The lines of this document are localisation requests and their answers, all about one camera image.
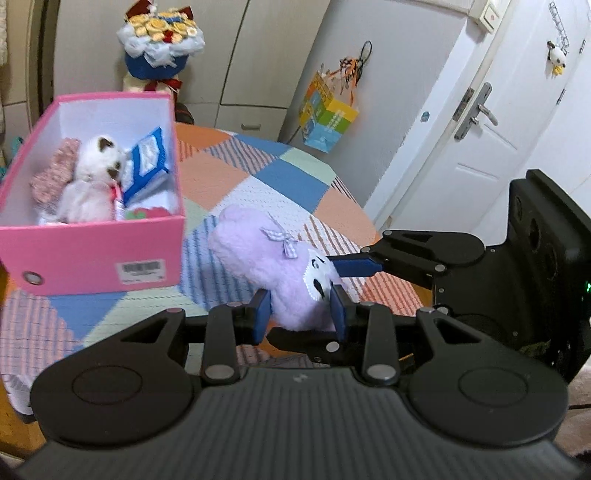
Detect wall switch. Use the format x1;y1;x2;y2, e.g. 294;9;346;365
471;0;506;33

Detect white plush cat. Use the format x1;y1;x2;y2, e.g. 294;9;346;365
58;135;132;223

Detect metal wire door rack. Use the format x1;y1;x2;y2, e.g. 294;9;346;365
549;1;571;49

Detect teal cloth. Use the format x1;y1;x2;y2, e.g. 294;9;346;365
0;136;24;167

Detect small plush chick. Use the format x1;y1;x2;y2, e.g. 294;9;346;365
546;41;568;77

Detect pink floral cloth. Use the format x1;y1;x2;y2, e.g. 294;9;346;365
30;137;81;204

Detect person's fluffy clothing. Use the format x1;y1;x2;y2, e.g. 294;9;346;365
568;360;591;407

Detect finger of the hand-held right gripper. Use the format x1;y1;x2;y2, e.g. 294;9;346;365
330;229;485;283
268;325;365;365

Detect blue wet wipes pack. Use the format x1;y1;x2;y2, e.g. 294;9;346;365
119;127;171;199

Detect metal door handle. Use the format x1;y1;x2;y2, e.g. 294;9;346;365
455;82;499;141

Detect pink cardboard box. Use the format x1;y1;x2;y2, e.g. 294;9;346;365
0;91;187;296

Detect colourful gift bag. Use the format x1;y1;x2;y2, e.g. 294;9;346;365
298;55;361;154

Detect purple plush toy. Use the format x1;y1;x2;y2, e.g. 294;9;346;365
208;205;345;333

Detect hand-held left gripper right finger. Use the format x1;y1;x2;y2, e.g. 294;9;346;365
330;284;485;386

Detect flower bouquet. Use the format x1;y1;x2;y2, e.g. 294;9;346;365
116;0;206;93

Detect white door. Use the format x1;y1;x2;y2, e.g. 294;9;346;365
365;0;591;236

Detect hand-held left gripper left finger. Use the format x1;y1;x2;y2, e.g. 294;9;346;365
117;288;273;386

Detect red round pouch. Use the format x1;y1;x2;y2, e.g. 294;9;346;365
126;206;169;221

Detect white mesh cloth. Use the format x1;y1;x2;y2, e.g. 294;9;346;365
37;205;70;226

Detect grey wardrobe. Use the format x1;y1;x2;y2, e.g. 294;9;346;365
46;0;333;144

